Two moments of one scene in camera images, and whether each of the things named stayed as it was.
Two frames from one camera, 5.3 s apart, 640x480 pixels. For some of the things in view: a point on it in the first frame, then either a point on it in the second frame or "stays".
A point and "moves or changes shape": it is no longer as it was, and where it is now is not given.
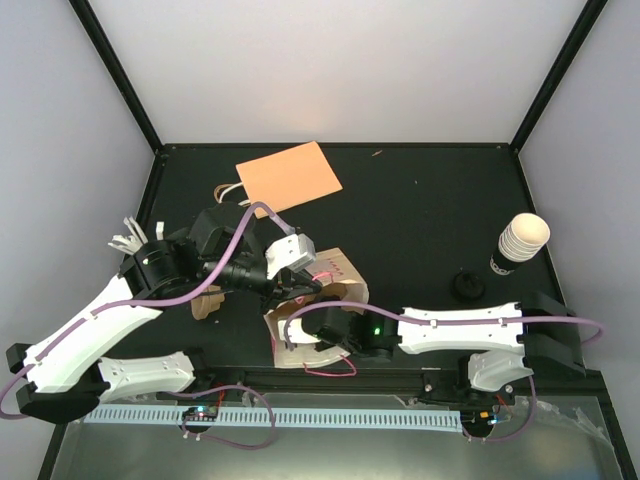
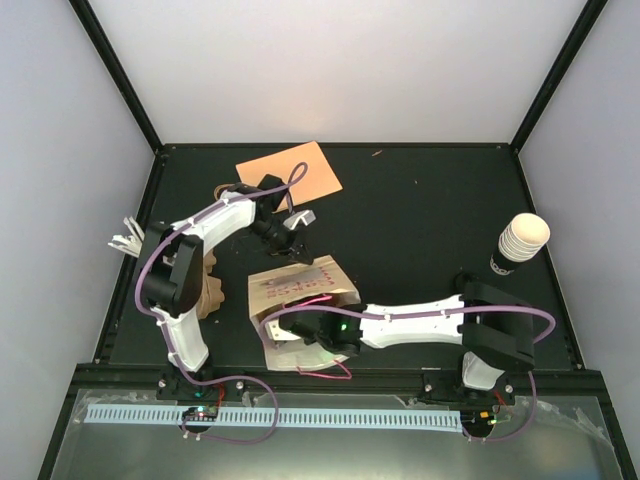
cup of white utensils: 134,242 stays
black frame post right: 588,21 stays
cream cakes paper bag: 292,345 moves or changes shape
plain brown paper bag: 287,178 stays
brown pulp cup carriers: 208,302 stays
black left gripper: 289,284 to 301,246
